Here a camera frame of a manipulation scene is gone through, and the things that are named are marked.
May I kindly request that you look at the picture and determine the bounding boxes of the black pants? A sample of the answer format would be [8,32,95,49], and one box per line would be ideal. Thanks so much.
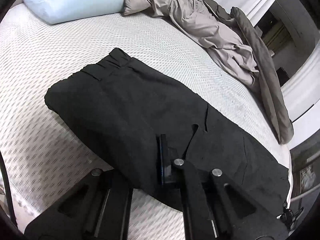
[44,48,290,216]

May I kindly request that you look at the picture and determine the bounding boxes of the white mesh mattress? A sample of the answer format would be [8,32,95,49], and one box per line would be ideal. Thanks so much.
[1,4,291,230]

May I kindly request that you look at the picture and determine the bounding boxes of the dark green duvet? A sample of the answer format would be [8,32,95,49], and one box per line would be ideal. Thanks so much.
[203,0,294,144]

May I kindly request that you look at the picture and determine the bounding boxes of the grey crumpled sheet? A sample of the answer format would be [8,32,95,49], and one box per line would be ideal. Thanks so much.
[124,0,259,88]

